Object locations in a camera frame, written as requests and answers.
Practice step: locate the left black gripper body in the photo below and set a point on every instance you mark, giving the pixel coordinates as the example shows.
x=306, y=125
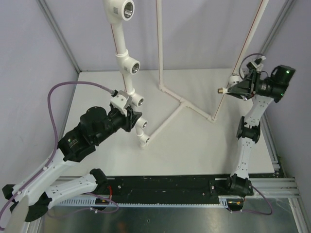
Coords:
x=116, y=120

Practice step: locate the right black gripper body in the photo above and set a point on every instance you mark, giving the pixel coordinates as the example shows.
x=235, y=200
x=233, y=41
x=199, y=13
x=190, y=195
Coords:
x=269, y=89

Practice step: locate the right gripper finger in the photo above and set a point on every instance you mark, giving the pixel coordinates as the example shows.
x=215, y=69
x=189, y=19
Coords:
x=240, y=92
x=248, y=83

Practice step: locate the white PVC pipe frame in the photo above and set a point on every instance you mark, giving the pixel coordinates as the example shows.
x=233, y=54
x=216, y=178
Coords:
x=144, y=12

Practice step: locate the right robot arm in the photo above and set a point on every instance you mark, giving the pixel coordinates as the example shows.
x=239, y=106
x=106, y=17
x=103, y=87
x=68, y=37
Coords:
x=248, y=133

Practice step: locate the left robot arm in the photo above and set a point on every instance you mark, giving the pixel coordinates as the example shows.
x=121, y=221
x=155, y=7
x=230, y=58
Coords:
x=95, y=126

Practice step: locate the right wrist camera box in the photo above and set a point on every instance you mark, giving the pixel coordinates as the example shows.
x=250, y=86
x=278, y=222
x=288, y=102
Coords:
x=256, y=64

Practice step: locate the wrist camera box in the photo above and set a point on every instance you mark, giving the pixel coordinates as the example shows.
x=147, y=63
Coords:
x=122, y=103
x=256, y=64

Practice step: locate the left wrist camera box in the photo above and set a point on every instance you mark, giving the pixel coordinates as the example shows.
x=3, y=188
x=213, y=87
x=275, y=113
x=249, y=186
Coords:
x=122, y=103

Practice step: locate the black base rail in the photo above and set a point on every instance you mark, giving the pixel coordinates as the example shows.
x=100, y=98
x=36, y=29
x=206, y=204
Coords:
x=178, y=189

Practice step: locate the aluminium table frame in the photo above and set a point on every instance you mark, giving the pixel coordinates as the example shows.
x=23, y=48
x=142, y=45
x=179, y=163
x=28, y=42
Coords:
x=275, y=206

